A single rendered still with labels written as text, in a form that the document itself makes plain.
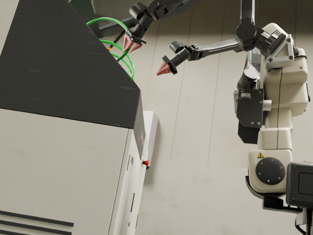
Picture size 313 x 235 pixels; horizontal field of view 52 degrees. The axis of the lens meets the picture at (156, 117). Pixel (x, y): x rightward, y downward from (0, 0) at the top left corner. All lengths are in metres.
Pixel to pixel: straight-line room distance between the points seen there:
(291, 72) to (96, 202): 0.90
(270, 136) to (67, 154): 0.77
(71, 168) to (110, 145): 0.16
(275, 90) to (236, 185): 2.02
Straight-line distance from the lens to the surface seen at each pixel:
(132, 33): 1.51
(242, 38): 1.31
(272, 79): 1.38
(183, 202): 3.35
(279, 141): 1.30
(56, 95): 1.29
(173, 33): 4.08
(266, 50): 1.31
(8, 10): 1.54
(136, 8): 1.56
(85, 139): 1.20
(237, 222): 3.29
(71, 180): 1.19
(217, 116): 3.51
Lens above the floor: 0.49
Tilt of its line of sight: 17 degrees up
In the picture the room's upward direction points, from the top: 10 degrees clockwise
